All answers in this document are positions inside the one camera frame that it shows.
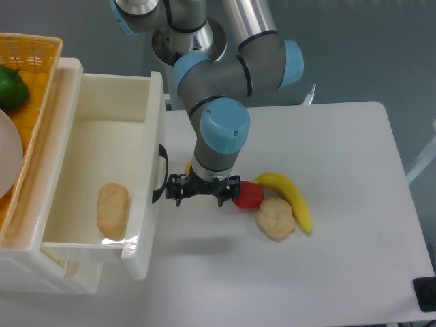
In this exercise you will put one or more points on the white plate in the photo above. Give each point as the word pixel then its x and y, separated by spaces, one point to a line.
pixel 11 153

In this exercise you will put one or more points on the black device at edge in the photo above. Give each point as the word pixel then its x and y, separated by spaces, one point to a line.
pixel 424 288

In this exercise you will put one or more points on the yellow woven basket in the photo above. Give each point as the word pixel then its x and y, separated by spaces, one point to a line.
pixel 36 57

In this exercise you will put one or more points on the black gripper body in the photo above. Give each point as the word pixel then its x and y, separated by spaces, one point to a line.
pixel 193 185

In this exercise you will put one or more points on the black drawer handle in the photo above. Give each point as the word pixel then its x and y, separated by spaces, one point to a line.
pixel 162 173

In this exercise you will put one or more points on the yellow bell pepper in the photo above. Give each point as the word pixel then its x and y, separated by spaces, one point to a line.
pixel 187 168

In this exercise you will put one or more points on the round bread bun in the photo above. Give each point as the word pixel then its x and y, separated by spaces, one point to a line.
pixel 275 218

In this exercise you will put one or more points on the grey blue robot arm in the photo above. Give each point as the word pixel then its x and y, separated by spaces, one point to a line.
pixel 212 90

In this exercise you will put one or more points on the yellow banana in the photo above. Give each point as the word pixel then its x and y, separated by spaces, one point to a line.
pixel 283 185

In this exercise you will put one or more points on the red bell pepper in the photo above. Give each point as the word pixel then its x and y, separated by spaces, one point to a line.
pixel 251 196

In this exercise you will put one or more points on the long bread roll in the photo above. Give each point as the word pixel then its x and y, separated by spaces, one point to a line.
pixel 112 205

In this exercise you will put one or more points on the white drawer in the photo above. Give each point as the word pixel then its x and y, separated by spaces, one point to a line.
pixel 116 130

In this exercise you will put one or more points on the white drawer cabinet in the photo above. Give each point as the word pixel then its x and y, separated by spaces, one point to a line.
pixel 24 266

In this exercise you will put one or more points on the green bell pepper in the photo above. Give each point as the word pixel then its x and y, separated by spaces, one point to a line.
pixel 14 91

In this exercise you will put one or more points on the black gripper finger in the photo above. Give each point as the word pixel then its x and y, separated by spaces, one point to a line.
pixel 228 189
pixel 175 188

